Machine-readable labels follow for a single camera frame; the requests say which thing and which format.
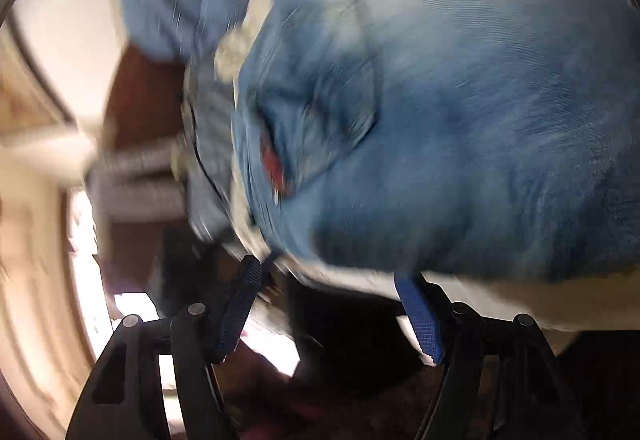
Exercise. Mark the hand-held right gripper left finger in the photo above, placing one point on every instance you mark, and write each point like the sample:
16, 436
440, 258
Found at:
240, 305

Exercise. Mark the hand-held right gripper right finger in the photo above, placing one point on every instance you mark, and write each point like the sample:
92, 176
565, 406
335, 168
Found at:
420, 320

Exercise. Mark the blue denim pants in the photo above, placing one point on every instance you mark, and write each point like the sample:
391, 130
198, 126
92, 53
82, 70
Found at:
450, 120

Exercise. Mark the cream leaf-print blanket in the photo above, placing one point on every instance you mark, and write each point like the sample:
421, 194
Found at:
530, 310

